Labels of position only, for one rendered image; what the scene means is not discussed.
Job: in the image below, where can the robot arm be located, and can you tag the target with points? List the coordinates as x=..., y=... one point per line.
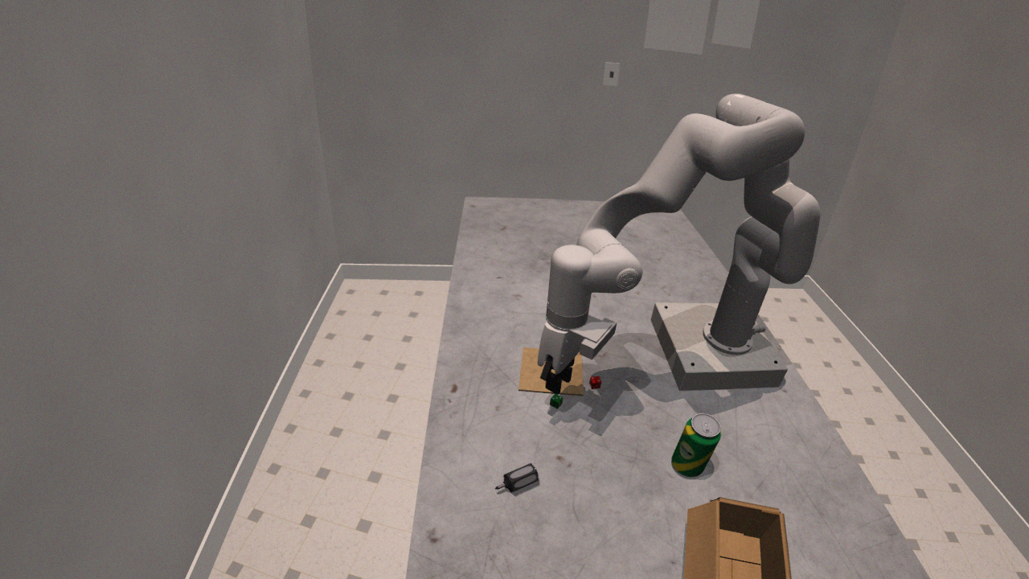
x=697, y=144

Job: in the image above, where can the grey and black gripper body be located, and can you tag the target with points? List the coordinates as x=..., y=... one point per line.
x=561, y=344

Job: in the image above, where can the open brown cardboard box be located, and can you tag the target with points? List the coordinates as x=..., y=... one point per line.
x=730, y=539

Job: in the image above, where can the green soda can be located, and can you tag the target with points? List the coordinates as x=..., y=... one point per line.
x=696, y=445

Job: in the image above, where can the tan mat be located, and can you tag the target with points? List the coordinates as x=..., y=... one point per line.
x=530, y=375

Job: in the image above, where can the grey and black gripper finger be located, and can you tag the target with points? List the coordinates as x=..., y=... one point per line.
x=555, y=384
x=567, y=372

